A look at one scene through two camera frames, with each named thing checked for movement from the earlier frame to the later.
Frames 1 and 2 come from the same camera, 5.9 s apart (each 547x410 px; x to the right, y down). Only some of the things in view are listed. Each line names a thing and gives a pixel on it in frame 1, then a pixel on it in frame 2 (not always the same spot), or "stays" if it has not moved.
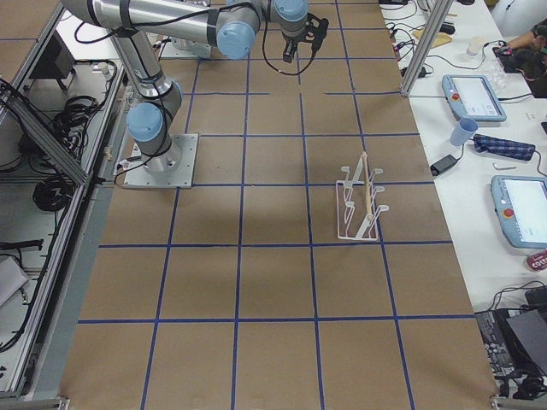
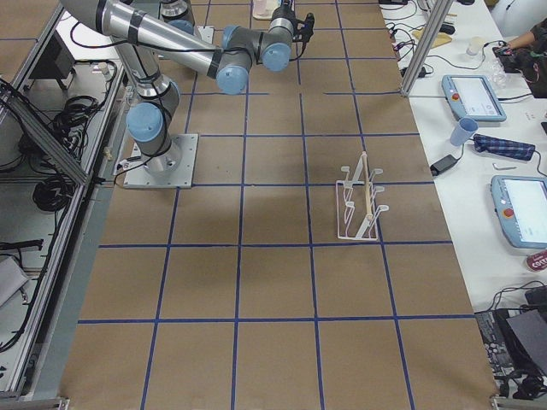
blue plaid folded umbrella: (509, 149) stays
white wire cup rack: (357, 212) stays
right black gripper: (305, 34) → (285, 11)
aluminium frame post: (432, 30) stays
